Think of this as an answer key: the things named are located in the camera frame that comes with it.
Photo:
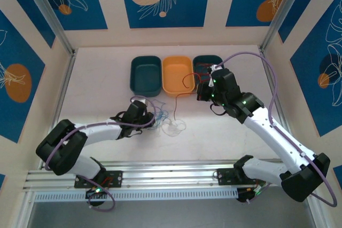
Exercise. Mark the dark teal plastic bin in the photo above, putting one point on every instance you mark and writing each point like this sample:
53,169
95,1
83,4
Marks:
200,59
145,75

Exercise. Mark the orange plastic bin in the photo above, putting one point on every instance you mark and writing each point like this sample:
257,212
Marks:
173,78

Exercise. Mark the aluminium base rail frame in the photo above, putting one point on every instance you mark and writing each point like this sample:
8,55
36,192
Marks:
171,174

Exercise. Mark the aluminium corner post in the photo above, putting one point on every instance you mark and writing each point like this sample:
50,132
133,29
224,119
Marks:
283,11
48,9

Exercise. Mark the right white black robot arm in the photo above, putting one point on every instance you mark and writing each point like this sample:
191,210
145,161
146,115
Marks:
280,142

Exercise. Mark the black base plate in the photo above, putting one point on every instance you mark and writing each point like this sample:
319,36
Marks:
115,178
225,177

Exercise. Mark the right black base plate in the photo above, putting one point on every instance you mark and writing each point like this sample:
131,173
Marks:
225,177

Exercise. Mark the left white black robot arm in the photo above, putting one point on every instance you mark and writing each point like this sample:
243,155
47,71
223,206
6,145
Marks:
101,130

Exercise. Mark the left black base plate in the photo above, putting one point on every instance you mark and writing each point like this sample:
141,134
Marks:
115,178

